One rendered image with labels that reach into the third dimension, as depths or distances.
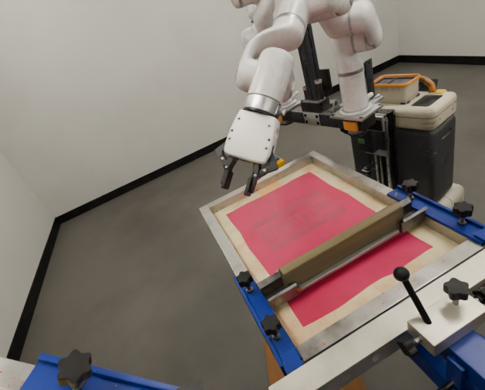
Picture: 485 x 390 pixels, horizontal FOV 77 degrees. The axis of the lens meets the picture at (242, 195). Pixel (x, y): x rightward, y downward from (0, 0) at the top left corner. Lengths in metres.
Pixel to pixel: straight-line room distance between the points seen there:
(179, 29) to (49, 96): 1.73
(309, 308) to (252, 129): 0.48
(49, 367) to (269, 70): 0.62
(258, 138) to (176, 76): 3.69
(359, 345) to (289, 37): 0.70
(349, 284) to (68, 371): 0.65
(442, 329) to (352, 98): 0.89
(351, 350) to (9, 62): 4.18
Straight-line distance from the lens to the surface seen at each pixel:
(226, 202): 1.30
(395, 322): 0.71
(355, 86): 1.29
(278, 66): 0.66
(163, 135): 4.36
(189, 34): 4.32
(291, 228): 1.08
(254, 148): 0.62
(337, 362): 0.68
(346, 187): 1.21
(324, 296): 0.86
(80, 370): 0.51
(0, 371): 0.61
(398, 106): 1.92
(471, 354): 0.70
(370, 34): 1.19
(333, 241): 0.84
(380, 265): 0.92
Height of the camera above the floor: 1.64
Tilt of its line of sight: 31 degrees down
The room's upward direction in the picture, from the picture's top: 22 degrees counter-clockwise
